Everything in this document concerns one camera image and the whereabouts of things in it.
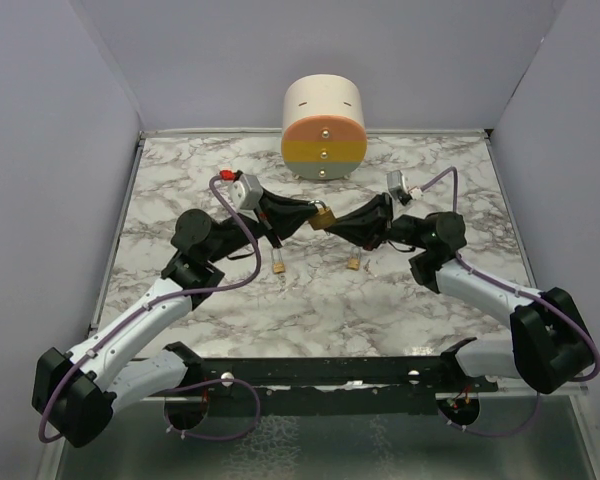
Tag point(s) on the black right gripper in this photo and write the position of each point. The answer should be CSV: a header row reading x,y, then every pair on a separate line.
x,y
359,228

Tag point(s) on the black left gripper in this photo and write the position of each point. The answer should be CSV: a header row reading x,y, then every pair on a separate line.
x,y
283,215

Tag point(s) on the medium brass padlock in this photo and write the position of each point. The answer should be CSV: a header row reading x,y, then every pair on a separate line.
x,y
324,218

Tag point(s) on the small brass padlock long shackle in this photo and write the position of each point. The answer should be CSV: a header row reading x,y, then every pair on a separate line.
x,y
278,265

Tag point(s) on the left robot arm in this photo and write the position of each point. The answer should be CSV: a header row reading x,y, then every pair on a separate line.
x,y
78,392

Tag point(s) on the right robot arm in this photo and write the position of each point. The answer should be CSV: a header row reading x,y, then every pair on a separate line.
x,y
549,344

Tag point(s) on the round three-drawer storage box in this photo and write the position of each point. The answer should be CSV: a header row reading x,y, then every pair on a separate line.
x,y
323,131

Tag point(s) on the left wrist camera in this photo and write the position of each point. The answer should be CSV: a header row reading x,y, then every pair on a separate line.
x,y
245,190

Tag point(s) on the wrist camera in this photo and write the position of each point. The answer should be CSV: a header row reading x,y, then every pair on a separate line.
x,y
399,190
245,190

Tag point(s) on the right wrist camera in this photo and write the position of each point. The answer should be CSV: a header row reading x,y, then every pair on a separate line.
x,y
399,190

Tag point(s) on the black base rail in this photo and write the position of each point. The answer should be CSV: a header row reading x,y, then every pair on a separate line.
x,y
339,385

